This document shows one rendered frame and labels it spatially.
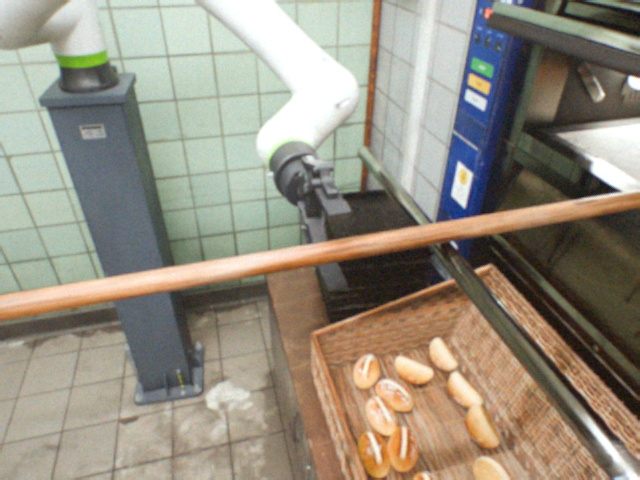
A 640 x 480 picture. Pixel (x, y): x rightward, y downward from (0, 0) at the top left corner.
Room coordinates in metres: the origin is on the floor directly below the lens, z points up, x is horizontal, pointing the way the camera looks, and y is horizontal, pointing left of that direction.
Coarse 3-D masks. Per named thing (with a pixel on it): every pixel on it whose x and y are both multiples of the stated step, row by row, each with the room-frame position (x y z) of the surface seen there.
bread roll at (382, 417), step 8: (368, 400) 0.66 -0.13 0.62; (376, 400) 0.65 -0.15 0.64; (384, 400) 0.65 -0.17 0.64; (368, 408) 0.64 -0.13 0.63; (376, 408) 0.63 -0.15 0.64; (384, 408) 0.62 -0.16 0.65; (392, 408) 0.63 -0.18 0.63; (368, 416) 0.62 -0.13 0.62; (376, 416) 0.61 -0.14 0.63; (384, 416) 0.61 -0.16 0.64; (392, 416) 0.61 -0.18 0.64; (376, 424) 0.60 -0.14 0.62; (384, 424) 0.59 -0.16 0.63; (392, 424) 0.59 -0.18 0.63; (384, 432) 0.58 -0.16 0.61; (392, 432) 0.58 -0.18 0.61
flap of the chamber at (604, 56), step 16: (496, 16) 0.89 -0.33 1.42; (512, 32) 0.84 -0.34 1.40; (528, 32) 0.80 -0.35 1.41; (544, 32) 0.76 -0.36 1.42; (560, 32) 0.74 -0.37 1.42; (560, 48) 0.72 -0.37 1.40; (576, 48) 0.69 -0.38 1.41; (592, 48) 0.66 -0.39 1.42; (608, 48) 0.64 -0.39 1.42; (608, 64) 0.63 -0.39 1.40; (624, 64) 0.61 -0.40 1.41
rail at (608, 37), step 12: (504, 12) 0.88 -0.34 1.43; (516, 12) 0.85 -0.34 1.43; (528, 12) 0.82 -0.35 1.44; (540, 12) 0.79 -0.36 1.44; (540, 24) 0.78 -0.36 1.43; (552, 24) 0.76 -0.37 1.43; (564, 24) 0.73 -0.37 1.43; (576, 24) 0.71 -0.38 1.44; (588, 24) 0.69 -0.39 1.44; (576, 36) 0.70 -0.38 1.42; (588, 36) 0.68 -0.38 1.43; (600, 36) 0.66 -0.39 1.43; (612, 36) 0.64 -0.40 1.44; (624, 36) 0.63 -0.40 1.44; (636, 36) 0.61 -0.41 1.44; (624, 48) 0.62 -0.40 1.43; (636, 48) 0.60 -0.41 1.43
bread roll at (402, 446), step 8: (400, 432) 0.57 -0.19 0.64; (408, 432) 0.57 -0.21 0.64; (392, 440) 0.56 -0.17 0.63; (400, 440) 0.55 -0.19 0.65; (408, 440) 0.55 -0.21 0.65; (416, 440) 0.56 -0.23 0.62; (392, 448) 0.54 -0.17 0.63; (400, 448) 0.53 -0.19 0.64; (408, 448) 0.53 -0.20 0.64; (416, 448) 0.54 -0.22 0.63; (392, 456) 0.52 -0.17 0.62; (400, 456) 0.52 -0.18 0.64; (408, 456) 0.52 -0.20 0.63; (416, 456) 0.53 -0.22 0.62; (392, 464) 0.51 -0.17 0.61; (400, 464) 0.51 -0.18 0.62; (408, 464) 0.51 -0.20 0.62
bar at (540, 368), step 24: (384, 168) 0.78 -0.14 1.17; (408, 216) 0.63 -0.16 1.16; (456, 264) 0.49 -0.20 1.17; (480, 288) 0.44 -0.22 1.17; (480, 312) 0.42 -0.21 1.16; (504, 312) 0.40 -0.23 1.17; (504, 336) 0.37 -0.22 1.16; (528, 336) 0.36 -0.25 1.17; (528, 360) 0.33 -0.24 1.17; (552, 384) 0.30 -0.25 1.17; (576, 408) 0.27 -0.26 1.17; (576, 432) 0.25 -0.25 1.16; (600, 432) 0.24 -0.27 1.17; (600, 456) 0.22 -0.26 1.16; (624, 456) 0.22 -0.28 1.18
